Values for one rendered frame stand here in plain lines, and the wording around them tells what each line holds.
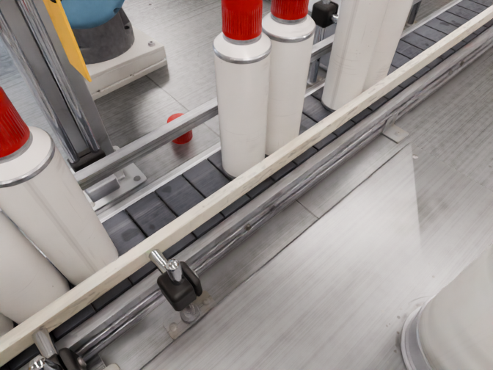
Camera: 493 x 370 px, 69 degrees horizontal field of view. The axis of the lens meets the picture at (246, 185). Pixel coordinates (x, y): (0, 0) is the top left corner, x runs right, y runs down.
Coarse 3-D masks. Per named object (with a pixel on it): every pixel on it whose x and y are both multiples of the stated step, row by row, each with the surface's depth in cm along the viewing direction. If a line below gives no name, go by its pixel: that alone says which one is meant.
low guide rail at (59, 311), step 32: (416, 64) 51; (320, 128) 43; (288, 160) 42; (224, 192) 37; (192, 224) 35; (128, 256) 32; (96, 288) 31; (32, 320) 29; (64, 320) 30; (0, 352) 27
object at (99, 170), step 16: (416, 0) 55; (320, 48) 45; (192, 112) 38; (208, 112) 38; (160, 128) 36; (176, 128) 36; (192, 128) 38; (128, 144) 35; (144, 144) 35; (160, 144) 36; (112, 160) 33; (128, 160) 34; (80, 176) 32; (96, 176) 33
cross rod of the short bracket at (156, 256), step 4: (152, 252) 33; (156, 252) 33; (160, 252) 33; (148, 256) 33; (152, 256) 33; (156, 256) 33; (160, 256) 33; (164, 256) 33; (152, 260) 33; (156, 260) 33; (160, 260) 33; (164, 260) 33; (156, 264) 33; (160, 264) 32; (164, 264) 32; (160, 268) 32; (164, 268) 32
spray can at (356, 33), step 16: (352, 0) 39; (368, 0) 38; (384, 0) 38; (352, 16) 40; (368, 16) 39; (336, 32) 43; (352, 32) 41; (368, 32) 41; (336, 48) 44; (352, 48) 42; (368, 48) 42; (336, 64) 45; (352, 64) 44; (368, 64) 45; (336, 80) 46; (352, 80) 45; (336, 96) 48; (352, 96) 48
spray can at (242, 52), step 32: (224, 0) 28; (256, 0) 27; (224, 32) 30; (256, 32) 29; (224, 64) 31; (256, 64) 30; (224, 96) 33; (256, 96) 33; (224, 128) 37; (256, 128) 36; (224, 160) 41; (256, 160) 40
